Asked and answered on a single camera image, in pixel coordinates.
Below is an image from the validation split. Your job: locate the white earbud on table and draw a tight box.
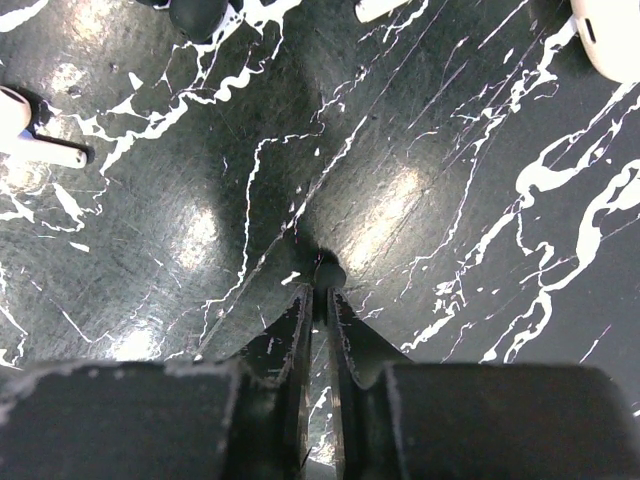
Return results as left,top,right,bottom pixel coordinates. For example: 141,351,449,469
1,86,88,169

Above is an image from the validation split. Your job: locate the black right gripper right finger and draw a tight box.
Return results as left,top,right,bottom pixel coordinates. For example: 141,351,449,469
327,288,639,479

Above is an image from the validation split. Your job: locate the white earbud charging case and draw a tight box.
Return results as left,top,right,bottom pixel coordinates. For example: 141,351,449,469
570,0,639,83

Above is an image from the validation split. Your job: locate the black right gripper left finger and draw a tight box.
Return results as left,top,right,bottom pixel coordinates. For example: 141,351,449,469
1,286,313,479

